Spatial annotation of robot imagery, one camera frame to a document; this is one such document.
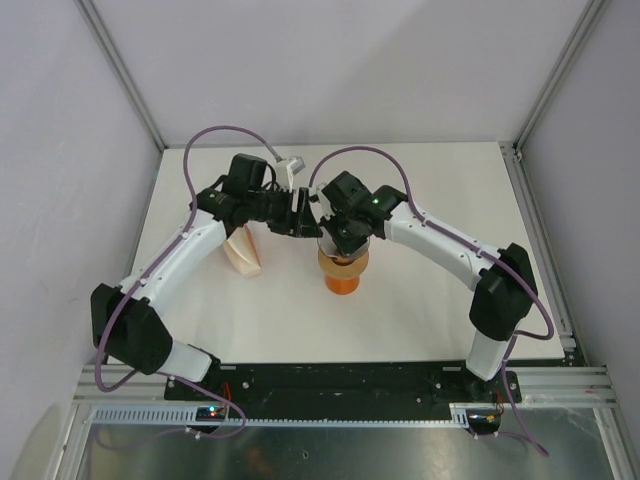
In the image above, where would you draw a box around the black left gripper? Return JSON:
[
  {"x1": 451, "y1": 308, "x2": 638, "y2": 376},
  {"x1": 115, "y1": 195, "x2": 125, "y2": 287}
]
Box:
[{"x1": 247, "y1": 185, "x2": 322, "y2": 239}]

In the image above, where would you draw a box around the clear pink glass dripper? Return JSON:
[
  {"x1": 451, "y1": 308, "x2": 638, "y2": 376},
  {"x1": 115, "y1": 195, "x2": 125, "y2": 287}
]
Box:
[{"x1": 317, "y1": 235, "x2": 370, "y2": 265}]

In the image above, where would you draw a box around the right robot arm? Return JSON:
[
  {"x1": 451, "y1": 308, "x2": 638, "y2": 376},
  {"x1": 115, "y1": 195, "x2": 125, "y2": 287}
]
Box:
[{"x1": 311, "y1": 171, "x2": 537, "y2": 401}]

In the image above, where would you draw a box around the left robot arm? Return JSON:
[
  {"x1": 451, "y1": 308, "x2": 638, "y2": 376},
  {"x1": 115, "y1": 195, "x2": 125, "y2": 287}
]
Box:
[{"x1": 90, "y1": 154, "x2": 321, "y2": 400}]

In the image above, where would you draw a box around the orange glass coffee carafe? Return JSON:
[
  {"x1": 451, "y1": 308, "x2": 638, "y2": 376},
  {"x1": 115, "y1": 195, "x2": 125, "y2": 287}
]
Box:
[{"x1": 325, "y1": 275, "x2": 360, "y2": 295}]

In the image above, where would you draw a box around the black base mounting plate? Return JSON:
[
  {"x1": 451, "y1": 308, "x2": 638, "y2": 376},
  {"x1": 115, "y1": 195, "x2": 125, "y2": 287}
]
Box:
[{"x1": 164, "y1": 361, "x2": 522, "y2": 420}]

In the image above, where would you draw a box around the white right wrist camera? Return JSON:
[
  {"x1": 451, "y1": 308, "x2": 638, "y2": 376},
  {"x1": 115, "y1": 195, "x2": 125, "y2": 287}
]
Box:
[{"x1": 309, "y1": 183, "x2": 335, "y2": 220}]

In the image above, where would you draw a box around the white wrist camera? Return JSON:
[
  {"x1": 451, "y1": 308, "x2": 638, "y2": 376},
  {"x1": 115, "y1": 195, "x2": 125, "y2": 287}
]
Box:
[
  {"x1": 274, "y1": 156, "x2": 305, "y2": 191},
  {"x1": 309, "y1": 183, "x2": 335, "y2": 220}
]

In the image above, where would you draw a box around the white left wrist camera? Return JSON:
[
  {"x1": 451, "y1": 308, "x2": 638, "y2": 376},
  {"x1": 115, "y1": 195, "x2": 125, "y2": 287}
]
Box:
[{"x1": 274, "y1": 156, "x2": 305, "y2": 191}]

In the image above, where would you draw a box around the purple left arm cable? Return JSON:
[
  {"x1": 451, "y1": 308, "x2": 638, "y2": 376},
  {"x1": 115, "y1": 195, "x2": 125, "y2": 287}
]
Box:
[{"x1": 94, "y1": 124, "x2": 281, "y2": 393}]

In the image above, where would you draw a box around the aluminium front frame rail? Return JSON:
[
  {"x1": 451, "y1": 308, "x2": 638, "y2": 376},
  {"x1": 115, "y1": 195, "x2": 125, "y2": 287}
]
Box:
[{"x1": 74, "y1": 363, "x2": 171, "y2": 401}]

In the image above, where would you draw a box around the aluminium side rail right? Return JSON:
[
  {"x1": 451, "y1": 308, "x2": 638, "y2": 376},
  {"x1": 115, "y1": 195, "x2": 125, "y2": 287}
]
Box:
[{"x1": 498, "y1": 142, "x2": 579, "y2": 356}]

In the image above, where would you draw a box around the grey slotted cable duct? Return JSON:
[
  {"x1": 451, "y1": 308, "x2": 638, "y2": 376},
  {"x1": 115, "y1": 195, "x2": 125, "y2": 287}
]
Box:
[{"x1": 90, "y1": 405, "x2": 469, "y2": 428}]

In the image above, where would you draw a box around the aluminium frame post left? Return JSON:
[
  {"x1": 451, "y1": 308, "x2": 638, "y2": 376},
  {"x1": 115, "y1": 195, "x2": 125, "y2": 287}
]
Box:
[{"x1": 73, "y1": 0, "x2": 167, "y2": 152}]

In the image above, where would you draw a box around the aluminium frame post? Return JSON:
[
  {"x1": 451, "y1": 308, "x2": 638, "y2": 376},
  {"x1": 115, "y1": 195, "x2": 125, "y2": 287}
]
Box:
[
  {"x1": 512, "y1": 0, "x2": 610, "y2": 152},
  {"x1": 73, "y1": 0, "x2": 167, "y2": 152}
]

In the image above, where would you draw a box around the aluminium frame post right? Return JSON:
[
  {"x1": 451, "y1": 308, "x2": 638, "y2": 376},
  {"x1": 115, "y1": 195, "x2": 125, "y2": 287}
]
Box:
[{"x1": 512, "y1": 0, "x2": 610, "y2": 152}]

